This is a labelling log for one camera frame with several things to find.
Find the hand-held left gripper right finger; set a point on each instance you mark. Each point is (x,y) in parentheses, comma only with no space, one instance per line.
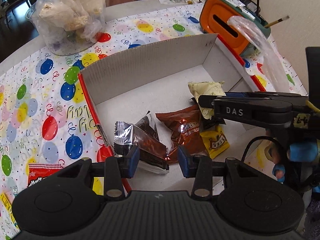
(184,162)

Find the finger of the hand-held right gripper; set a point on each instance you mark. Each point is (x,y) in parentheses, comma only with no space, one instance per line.
(237,94)
(206,101)

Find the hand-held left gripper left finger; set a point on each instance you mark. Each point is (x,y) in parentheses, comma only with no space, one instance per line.
(133,162)

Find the pale yellow snack packet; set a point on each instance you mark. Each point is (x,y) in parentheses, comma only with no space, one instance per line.
(207,90)

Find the dark navy snack packet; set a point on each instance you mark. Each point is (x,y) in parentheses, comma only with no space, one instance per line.
(212,123)

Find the silver black snack packet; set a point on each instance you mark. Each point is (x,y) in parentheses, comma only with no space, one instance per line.
(140,135)

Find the brown foil snack packet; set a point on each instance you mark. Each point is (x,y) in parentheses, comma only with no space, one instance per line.
(185,127)

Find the small yellow snack packet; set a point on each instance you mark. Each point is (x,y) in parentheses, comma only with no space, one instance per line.
(215,142)

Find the red cardboard box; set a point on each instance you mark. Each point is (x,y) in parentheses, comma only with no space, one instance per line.
(155,87)

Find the red chip packet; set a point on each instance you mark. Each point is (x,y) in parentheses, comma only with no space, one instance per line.
(42,173)

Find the long yellow snack packet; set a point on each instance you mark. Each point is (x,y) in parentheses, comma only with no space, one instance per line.
(5,202)

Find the person's right hand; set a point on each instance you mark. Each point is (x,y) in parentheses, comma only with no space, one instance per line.
(300,152)

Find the clear plastic bag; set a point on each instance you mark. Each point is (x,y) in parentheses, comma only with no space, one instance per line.
(270,55)

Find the orange green storage container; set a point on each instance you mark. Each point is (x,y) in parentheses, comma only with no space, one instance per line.
(225,30)

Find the bamboo brush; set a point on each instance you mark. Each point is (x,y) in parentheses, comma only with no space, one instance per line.
(277,21)

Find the white marker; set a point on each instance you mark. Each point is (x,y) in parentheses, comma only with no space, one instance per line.
(246,11)

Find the balloon print tablecloth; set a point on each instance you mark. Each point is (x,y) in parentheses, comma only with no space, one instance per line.
(37,92)

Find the bag of puffed rice cakes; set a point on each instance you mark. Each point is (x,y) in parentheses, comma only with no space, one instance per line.
(67,7)

